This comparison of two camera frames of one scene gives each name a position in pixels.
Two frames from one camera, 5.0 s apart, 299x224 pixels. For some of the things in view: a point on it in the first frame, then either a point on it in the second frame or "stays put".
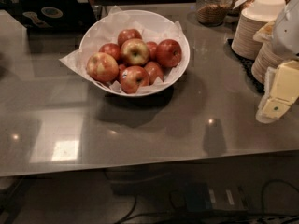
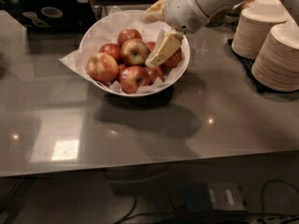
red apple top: [127, 35] stays put
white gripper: [287, 32] -> [181, 12]
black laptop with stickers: [50, 11] stays put
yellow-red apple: [135, 51] stays put
